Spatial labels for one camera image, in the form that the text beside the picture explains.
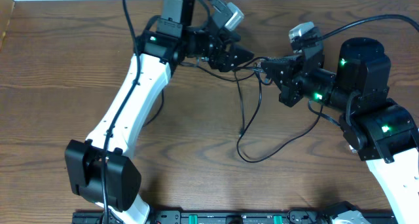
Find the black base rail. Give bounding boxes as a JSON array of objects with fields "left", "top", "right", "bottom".
[{"left": 71, "top": 210, "right": 397, "bottom": 224}]

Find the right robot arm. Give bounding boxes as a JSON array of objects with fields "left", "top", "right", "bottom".
[{"left": 261, "top": 37, "right": 418, "bottom": 223}]

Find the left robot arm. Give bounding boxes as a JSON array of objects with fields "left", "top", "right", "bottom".
[{"left": 65, "top": 0, "right": 253, "bottom": 223}]

